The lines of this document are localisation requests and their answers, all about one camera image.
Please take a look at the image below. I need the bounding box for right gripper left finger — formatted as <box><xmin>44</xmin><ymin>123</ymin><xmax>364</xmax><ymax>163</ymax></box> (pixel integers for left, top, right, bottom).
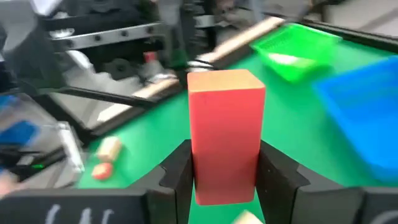
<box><xmin>0</xmin><ymin>139</ymin><xmax>194</xmax><ymax>224</ymax></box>

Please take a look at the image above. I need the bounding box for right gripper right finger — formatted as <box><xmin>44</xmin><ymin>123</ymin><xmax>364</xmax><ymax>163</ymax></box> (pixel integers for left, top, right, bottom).
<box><xmin>254</xmin><ymin>140</ymin><xmax>398</xmax><ymax>224</ymax></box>

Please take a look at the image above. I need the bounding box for red arch block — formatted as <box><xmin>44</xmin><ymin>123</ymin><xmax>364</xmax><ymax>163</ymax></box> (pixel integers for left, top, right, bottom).
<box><xmin>91</xmin><ymin>162</ymin><xmax>114</xmax><ymax>181</ymax></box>

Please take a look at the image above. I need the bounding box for red rectangular block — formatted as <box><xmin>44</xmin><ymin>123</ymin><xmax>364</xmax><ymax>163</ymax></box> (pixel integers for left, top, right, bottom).
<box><xmin>187</xmin><ymin>68</ymin><xmax>266</xmax><ymax>206</ymax></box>

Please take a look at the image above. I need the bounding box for long natural wood block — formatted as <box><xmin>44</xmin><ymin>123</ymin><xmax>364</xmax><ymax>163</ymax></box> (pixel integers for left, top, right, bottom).
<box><xmin>96</xmin><ymin>136</ymin><xmax>123</xmax><ymax>162</ymax></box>

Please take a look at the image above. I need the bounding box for blue slotted plastic basket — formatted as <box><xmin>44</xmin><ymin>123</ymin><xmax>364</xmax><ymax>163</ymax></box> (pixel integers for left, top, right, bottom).
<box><xmin>313</xmin><ymin>55</ymin><xmax>398</xmax><ymax>183</ymax></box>

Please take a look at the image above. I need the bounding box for black tripod bar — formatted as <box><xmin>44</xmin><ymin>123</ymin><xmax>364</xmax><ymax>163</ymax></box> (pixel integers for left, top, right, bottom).
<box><xmin>40</xmin><ymin>86</ymin><xmax>156</xmax><ymax>109</ymax></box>

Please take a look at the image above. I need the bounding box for green slotted plastic basket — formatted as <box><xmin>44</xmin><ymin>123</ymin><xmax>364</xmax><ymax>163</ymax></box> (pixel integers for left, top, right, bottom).
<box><xmin>251</xmin><ymin>23</ymin><xmax>343</xmax><ymax>83</ymax></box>

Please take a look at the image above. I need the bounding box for black table frame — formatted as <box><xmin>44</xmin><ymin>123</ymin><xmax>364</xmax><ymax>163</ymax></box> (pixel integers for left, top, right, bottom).
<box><xmin>74</xmin><ymin>18</ymin><xmax>398</xmax><ymax>147</ymax></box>

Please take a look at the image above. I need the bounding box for aluminium rail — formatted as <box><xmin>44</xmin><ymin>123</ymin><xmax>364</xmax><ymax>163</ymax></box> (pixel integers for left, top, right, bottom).
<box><xmin>49</xmin><ymin>22</ymin><xmax>169</xmax><ymax>51</ymax></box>

